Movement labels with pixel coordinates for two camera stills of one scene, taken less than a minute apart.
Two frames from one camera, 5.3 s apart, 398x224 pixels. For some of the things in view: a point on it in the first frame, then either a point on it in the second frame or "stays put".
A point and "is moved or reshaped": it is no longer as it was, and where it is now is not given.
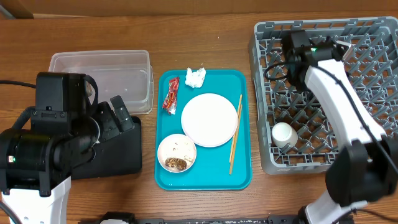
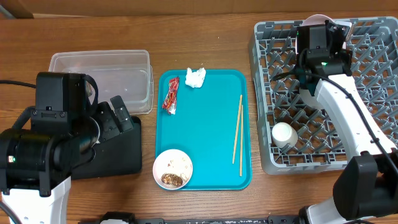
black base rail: x=127 y=218 stays put
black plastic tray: x=119 y=155 stays put
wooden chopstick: x=236 y=139 is moved or reshaped
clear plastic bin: x=124 y=73 stays put
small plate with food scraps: x=176 y=153 → x=172 y=169
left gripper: x=112 y=127 stays put
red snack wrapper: x=170 y=102 stays put
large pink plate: x=209 y=120 → x=316 y=19
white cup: x=283 y=133 stays put
